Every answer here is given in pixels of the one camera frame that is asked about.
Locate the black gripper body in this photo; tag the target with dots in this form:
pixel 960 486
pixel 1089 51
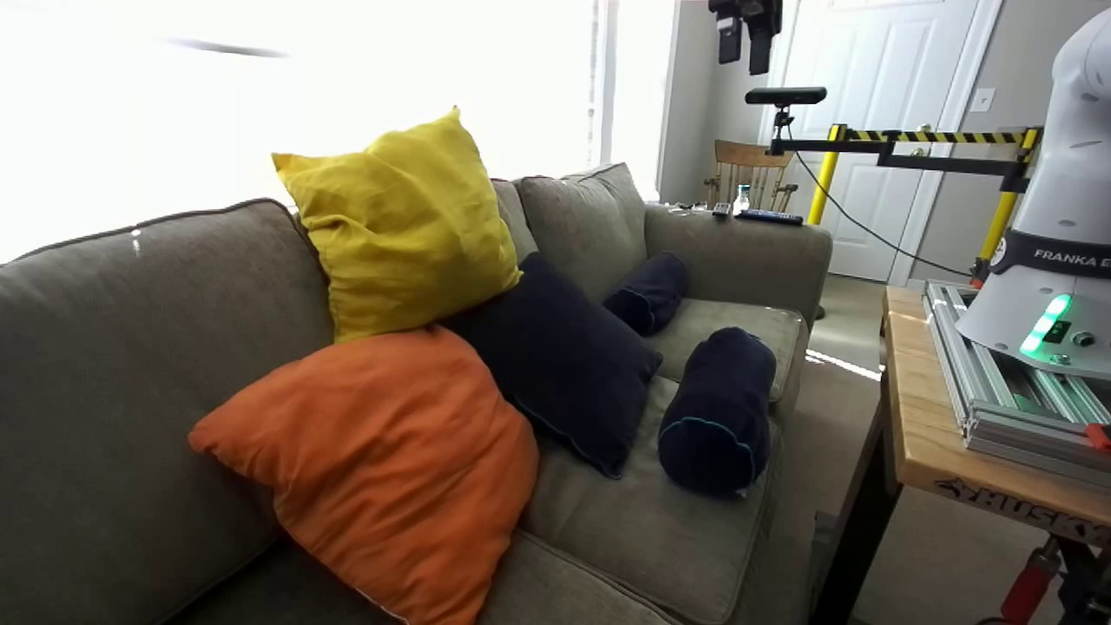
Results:
pixel 752 11

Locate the yellow square pillow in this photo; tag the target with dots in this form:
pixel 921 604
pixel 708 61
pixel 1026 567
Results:
pixel 394 232

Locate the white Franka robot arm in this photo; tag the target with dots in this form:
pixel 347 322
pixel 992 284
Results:
pixel 1062 174

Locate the small navy bolster pillow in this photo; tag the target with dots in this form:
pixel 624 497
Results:
pixel 646 298

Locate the navy square pillow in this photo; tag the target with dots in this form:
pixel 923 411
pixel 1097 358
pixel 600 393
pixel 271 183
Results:
pixel 559 358

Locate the large navy bolster pillow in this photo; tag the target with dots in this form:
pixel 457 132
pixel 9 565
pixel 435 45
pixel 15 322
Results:
pixel 715 417

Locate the orange square pillow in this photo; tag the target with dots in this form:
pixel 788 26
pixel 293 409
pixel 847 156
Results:
pixel 382 465

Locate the wooden chair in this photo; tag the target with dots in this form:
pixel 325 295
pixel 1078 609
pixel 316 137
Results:
pixel 746 159

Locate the white panel door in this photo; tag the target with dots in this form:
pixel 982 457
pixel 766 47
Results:
pixel 904 71

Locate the small black device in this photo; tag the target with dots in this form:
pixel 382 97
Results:
pixel 769 217

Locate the yellow black striped stand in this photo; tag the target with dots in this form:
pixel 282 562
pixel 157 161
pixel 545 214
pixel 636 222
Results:
pixel 923 137

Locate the wooden work table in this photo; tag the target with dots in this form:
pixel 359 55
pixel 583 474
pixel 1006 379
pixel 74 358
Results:
pixel 921 417

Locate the aluminium mounting rails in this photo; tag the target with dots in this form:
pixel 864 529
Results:
pixel 1007 417

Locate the red clamp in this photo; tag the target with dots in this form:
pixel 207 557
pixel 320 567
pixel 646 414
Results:
pixel 1029 584

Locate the grey fabric sofa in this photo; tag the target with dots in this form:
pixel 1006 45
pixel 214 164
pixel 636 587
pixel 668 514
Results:
pixel 104 385

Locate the black camera on stand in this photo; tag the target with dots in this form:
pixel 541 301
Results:
pixel 784 97

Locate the white light switch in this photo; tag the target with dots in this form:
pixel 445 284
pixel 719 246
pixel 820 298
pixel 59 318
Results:
pixel 982 100

